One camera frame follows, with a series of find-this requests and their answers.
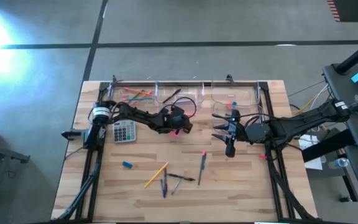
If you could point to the purple click pen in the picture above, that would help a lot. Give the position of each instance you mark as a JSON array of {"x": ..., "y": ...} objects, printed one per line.
[{"x": 165, "y": 183}]

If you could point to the grey desk calculator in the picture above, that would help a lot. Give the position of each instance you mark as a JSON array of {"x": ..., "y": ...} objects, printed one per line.
[{"x": 124, "y": 132}]

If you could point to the black Pilot gel pen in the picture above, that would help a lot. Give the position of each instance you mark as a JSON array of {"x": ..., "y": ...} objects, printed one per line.
[{"x": 180, "y": 177}]

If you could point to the grey crayon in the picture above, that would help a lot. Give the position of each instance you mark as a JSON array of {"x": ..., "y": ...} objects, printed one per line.
[{"x": 176, "y": 186}]

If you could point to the slim black pen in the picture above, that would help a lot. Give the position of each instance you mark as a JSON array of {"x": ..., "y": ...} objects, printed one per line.
[{"x": 171, "y": 96}]

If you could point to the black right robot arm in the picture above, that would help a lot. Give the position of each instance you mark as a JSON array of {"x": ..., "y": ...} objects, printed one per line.
[{"x": 306, "y": 119}]

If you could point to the black slanted bar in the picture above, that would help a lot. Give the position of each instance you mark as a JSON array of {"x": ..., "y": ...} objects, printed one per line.
[{"x": 328, "y": 146}]

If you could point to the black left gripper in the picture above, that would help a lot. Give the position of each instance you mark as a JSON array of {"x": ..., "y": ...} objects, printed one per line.
[{"x": 172, "y": 121}]

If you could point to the black mat striped border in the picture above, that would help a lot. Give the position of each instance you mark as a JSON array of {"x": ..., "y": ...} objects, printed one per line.
[{"x": 353, "y": 11}]

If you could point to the orange pencil pink eraser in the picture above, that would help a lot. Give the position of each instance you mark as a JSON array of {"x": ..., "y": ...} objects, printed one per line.
[
  {"x": 141, "y": 97},
  {"x": 134, "y": 90}
]

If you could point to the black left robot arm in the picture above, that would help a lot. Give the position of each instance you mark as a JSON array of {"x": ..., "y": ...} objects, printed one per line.
[{"x": 135, "y": 116}]

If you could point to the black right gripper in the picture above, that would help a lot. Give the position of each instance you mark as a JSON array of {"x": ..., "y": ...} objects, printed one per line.
[{"x": 256, "y": 132}]

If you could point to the yellow pencil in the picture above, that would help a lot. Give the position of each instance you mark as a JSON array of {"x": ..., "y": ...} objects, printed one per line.
[{"x": 156, "y": 175}]

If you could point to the black frame clamp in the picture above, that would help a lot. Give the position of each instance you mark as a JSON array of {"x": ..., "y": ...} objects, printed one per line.
[
  {"x": 114, "y": 78},
  {"x": 229, "y": 78}
]

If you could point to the red eraser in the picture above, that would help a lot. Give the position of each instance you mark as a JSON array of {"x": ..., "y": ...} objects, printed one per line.
[{"x": 229, "y": 105}]

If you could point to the clear plastic bin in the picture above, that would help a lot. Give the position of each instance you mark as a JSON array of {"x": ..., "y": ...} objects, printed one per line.
[
  {"x": 117, "y": 105},
  {"x": 247, "y": 93},
  {"x": 219, "y": 116},
  {"x": 197, "y": 93}
]

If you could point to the dark blue crayon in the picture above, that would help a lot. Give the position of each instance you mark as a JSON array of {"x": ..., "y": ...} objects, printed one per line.
[{"x": 162, "y": 188}]

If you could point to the small black floor object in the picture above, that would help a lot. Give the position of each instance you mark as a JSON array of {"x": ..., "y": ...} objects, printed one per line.
[{"x": 345, "y": 198}]

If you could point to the blue pencil pink eraser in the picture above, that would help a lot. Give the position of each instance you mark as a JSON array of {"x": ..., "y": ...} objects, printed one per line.
[{"x": 140, "y": 99}]

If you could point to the grey pencil pink eraser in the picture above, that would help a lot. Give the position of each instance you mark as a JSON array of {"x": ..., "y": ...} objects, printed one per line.
[{"x": 200, "y": 174}]

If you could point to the green pencil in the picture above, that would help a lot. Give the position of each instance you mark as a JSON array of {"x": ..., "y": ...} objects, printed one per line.
[{"x": 135, "y": 98}]

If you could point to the white paper sheet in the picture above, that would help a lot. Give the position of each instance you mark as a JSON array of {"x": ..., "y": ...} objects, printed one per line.
[{"x": 312, "y": 161}]

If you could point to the clear water bottle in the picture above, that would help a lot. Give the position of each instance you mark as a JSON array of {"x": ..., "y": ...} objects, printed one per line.
[{"x": 339, "y": 163}]

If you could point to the black pole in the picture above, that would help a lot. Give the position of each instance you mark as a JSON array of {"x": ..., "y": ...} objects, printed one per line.
[{"x": 356, "y": 56}]

